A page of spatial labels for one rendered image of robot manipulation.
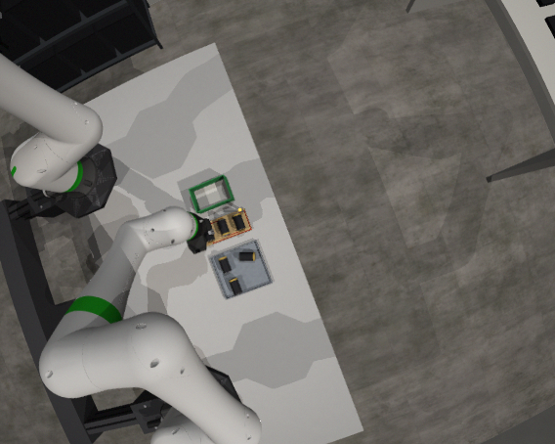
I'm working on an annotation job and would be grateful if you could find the tan battery holder board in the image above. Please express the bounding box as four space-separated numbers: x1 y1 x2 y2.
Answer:
207 208 252 246

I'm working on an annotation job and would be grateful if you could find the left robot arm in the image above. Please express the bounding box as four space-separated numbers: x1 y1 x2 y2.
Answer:
0 53 103 202

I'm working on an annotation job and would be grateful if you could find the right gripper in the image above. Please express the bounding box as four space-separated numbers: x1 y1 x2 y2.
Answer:
187 213 215 254

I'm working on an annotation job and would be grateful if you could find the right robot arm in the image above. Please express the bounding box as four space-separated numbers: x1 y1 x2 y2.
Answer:
39 206 262 444

